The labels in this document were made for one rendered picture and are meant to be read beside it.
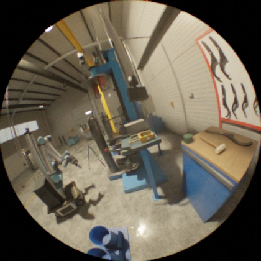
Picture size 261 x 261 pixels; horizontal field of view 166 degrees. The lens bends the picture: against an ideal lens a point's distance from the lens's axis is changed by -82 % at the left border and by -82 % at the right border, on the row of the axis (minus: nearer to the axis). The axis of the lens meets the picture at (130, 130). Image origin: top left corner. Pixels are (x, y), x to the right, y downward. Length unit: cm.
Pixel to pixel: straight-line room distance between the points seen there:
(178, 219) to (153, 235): 39
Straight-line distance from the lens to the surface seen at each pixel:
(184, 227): 146
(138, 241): 149
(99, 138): 188
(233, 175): 70
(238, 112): 177
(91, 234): 139
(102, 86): 171
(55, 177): 160
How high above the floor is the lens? 144
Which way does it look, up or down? 14 degrees down
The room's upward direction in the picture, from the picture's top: 19 degrees counter-clockwise
